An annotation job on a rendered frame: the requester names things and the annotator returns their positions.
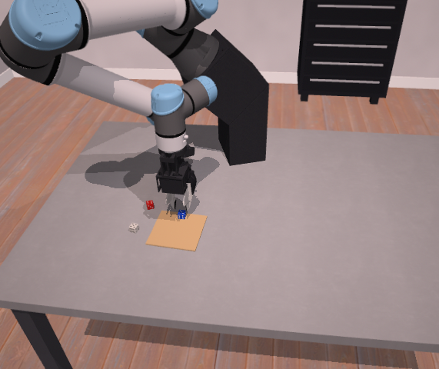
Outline white die with black pips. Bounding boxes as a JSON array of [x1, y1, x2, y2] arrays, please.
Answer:
[[129, 223, 139, 233]]

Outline orange mat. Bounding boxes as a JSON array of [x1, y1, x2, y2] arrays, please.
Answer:
[[146, 211, 208, 251]]

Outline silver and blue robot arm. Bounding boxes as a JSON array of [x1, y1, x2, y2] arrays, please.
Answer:
[[0, 0, 219, 158]]

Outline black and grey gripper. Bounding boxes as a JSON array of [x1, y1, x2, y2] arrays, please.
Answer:
[[156, 145, 197, 211]]

